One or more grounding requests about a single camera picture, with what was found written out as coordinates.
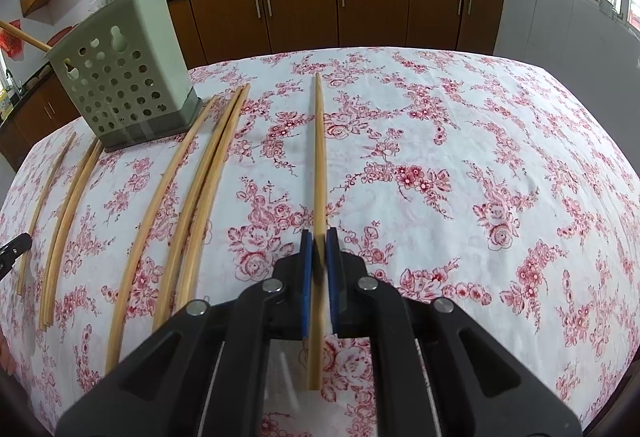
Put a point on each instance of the yellow detergent bottle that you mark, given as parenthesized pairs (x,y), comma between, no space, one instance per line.
(4,104)

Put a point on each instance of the red basin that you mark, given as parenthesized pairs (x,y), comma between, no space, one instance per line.
(62,37)

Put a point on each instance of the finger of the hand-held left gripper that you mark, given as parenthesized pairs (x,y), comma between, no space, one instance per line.
(15,245)

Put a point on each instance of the red floral tablecloth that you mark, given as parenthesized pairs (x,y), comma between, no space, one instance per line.
(450,142)

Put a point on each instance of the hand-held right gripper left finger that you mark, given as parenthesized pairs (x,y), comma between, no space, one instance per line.
(307,277)

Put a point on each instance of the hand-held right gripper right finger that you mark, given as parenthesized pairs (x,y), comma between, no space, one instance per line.
(333,277)

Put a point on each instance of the set of wooden chopsticks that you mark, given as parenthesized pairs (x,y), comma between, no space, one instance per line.
(191,267)

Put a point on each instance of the green perforated utensil holder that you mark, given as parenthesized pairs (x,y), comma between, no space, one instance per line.
(150,22)

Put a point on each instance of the wooden lower kitchen cabinets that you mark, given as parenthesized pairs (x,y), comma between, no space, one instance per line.
(300,7)

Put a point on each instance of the hanging red plastic bag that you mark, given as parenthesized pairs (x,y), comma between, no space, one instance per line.
(11,42)

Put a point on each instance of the tapered wooden chopstick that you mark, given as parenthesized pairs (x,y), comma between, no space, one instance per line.
(25,38)
(319,167)

